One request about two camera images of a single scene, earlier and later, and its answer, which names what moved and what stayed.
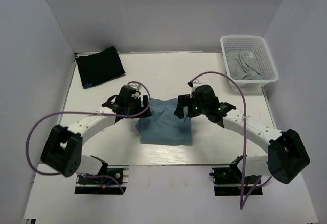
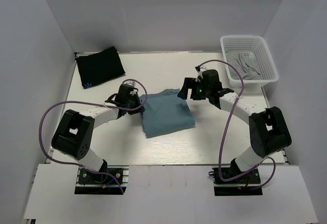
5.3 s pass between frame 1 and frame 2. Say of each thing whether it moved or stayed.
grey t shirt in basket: stayed
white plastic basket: stayed
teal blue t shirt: moved
